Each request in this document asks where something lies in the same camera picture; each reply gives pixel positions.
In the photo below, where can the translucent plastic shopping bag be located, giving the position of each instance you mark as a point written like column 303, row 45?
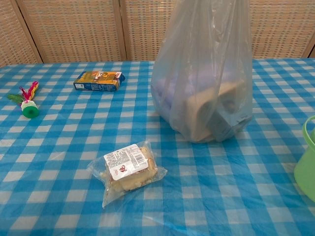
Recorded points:
column 197, row 61

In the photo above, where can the blue grey box in bag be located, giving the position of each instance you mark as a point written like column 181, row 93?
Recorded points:
column 225, row 125

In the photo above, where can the beige plastic container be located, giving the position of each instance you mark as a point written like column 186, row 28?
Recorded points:
column 199, row 115

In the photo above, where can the packaged bread in clear wrapper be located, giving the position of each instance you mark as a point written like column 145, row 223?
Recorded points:
column 130, row 169

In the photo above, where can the blue yellow cardboard box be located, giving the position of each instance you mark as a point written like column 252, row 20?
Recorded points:
column 98, row 81

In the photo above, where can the woven rattan folding screen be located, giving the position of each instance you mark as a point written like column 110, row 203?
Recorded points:
column 78, row 29

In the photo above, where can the blue checkered tablecloth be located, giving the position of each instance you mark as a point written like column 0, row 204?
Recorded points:
column 61, row 196

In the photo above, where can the green feather shuttlecock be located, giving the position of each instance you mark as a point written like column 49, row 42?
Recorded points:
column 29, row 108

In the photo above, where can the green plastic bucket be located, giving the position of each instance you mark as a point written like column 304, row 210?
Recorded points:
column 306, row 162

